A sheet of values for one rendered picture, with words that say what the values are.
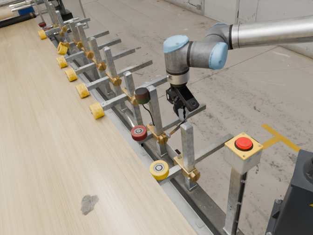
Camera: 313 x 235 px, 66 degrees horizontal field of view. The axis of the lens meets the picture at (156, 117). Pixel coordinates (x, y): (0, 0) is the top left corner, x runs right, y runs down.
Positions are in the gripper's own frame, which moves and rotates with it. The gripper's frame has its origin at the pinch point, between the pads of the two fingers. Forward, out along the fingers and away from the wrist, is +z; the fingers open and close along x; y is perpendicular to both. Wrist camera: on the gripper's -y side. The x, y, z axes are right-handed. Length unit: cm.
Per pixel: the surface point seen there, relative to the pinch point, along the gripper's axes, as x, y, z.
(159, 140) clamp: 10.0, 8.3, 13.8
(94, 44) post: 8, 85, -11
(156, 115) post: 8.2, 10.2, 0.1
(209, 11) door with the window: -269, 291, 89
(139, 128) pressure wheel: 15.7, 17.2, 9.3
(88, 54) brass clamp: 9, 107, 4
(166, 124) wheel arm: 1.0, 15.3, 13.5
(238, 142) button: 9.2, -38.1, -24.0
